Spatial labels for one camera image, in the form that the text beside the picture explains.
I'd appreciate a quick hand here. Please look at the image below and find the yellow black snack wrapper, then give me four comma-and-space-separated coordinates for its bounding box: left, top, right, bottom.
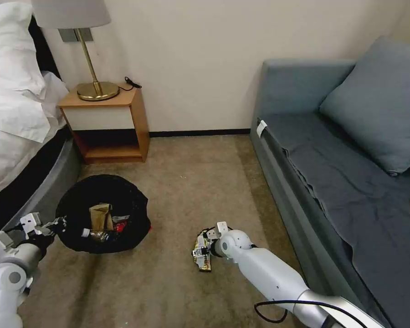
191, 231, 215, 273

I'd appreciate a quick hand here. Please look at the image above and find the trash bin with black bag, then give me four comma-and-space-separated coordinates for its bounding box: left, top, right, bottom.
56, 174, 153, 254

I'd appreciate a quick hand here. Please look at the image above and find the clear plastic bottle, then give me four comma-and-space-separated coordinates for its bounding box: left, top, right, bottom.
80, 228, 112, 244

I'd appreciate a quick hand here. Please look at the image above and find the grey bed base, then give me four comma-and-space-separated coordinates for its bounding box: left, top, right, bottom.
0, 127, 82, 237

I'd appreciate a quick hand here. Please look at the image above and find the crumpled brown paper bag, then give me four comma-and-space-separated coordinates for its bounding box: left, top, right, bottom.
88, 203, 112, 230

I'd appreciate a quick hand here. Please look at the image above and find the red snack wrapper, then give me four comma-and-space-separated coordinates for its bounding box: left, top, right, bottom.
112, 214, 130, 234

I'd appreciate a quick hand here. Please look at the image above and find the white duvet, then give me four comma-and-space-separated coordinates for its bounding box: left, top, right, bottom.
0, 70, 70, 208

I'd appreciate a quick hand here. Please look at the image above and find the black baseboard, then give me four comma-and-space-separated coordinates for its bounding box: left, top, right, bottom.
149, 128, 252, 138

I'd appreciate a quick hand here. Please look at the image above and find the wooden nightstand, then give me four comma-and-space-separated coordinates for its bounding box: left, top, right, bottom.
57, 83, 151, 165

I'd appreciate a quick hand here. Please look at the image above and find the dark blue sofa sheet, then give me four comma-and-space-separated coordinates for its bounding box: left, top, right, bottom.
263, 112, 410, 328

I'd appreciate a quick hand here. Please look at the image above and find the brass table lamp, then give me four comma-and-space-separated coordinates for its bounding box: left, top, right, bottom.
31, 0, 120, 102

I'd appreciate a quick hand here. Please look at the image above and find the black headboard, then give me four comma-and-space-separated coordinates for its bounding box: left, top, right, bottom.
28, 15, 70, 93

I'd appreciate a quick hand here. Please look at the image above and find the grey blue sofa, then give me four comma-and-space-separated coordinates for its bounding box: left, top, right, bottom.
250, 58, 410, 328

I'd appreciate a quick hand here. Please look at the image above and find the white pillow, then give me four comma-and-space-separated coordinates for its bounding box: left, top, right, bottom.
0, 0, 48, 103

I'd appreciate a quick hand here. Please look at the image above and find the blue sofa cushion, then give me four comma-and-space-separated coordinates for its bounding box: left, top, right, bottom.
319, 36, 410, 177

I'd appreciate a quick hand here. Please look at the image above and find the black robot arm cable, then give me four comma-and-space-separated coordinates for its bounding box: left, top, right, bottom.
253, 298, 330, 324

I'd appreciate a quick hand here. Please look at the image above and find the black lamp cable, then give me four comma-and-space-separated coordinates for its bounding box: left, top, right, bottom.
117, 76, 143, 92

